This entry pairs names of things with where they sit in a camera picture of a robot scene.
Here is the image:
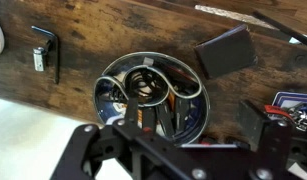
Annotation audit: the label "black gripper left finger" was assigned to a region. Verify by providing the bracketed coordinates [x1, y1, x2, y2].
[51, 123, 104, 180]

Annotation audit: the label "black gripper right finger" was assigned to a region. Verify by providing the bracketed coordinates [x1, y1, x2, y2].
[238, 99, 293, 180]

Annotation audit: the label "dark blue ceramic bowl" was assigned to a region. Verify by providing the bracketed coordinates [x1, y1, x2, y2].
[92, 51, 211, 146]

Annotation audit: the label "blue and white tray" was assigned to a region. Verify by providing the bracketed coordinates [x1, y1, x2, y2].
[272, 91, 307, 113]

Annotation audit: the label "small silver metal piece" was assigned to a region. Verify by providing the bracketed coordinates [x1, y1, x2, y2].
[32, 46, 48, 73]

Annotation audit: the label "black leather wallet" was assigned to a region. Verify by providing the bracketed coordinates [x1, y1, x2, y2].
[193, 23, 259, 80]

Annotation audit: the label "black hex key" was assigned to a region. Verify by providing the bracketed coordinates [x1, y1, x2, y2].
[30, 25, 60, 85]

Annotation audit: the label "white-rimmed sunglasses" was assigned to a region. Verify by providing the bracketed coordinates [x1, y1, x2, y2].
[94, 64, 203, 108]

